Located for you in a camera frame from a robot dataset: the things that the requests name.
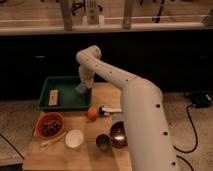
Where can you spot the black power adapter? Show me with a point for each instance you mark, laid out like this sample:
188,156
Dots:
200,99

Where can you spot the dark metal cup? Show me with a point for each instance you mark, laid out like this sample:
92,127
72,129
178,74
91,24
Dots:
103,142

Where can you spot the dark red glossy bowl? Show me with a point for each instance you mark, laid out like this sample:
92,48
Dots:
117,135

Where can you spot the beige block in tray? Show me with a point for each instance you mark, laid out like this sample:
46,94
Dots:
53,97

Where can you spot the wooden shelf frame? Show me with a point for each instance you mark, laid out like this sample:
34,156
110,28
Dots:
93,16

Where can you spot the small grey-blue sponge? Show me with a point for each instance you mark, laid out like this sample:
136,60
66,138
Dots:
81,88

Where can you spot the orange bowl with berries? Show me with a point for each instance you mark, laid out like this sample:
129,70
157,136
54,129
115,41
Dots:
49,125

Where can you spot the orange fruit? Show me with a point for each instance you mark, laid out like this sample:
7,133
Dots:
92,113

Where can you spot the green plastic tray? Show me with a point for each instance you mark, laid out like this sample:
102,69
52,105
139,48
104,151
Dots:
68,97

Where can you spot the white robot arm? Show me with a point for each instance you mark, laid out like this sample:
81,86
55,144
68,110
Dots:
148,136

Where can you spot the white small bowl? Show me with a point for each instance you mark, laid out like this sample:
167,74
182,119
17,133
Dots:
74,139

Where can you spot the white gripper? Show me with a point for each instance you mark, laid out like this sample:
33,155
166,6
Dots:
86,75

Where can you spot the pale wooden stick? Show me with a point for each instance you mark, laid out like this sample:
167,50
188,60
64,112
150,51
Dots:
53,140

